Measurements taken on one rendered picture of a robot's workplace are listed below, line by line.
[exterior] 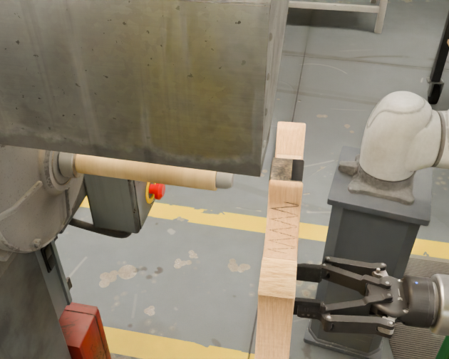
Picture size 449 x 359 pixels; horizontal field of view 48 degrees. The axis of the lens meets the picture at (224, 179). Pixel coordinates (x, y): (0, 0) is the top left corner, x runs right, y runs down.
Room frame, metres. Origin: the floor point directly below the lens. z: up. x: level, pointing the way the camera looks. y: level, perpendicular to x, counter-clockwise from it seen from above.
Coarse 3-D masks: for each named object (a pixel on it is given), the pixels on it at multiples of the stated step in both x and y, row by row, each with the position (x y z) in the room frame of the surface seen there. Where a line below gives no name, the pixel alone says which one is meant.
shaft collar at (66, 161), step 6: (60, 156) 0.51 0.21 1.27; (66, 156) 0.51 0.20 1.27; (72, 156) 0.51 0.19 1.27; (60, 162) 0.51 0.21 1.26; (66, 162) 0.51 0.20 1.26; (72, 162) 0.51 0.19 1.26; (60, 168) 0.51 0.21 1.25; (66, 168) 0.50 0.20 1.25; (72, 168) 0.50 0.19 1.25; (66, 174) 0.50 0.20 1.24; (72, 174) 0.50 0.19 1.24; (78, 174) 0.51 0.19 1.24
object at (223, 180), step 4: (220, 172) 0.48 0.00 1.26; (224, 172) 0.48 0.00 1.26; (216, 176) 0.48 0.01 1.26; (220, 176) 0.48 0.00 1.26; (224, 176) 0.48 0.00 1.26; (228, 176) 0.48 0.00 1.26; (232, 176) 0.48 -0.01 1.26; (216, 180) 0.48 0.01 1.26; (220, 180) 0.48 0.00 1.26; (224, 180) 0.48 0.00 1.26; (228, 180) 0.48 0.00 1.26; (232, 180) 0.48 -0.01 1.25; (216, 184) 0.48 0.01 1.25; (220, 184) 0.48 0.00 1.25; (224, 184) 0.47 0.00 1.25; (228, 184) 0.47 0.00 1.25; (220, 188) 0.48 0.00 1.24; (224, 188) 0.48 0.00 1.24; (228, 188) 0.48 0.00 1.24
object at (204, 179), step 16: (80, 160) 0.51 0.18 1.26; (96, 160) 0.51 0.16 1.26; (112, 160) 0.51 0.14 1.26; (128, 160) 0.50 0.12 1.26; (112, 176) 0.50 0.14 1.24; (128, 176) 0.49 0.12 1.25; (144, 176) 0.49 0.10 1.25; (160, 176) 0.49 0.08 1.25; (176, 176) 0.48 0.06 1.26; (192, 176) 0.48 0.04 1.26; (208, 176) 0.48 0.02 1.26
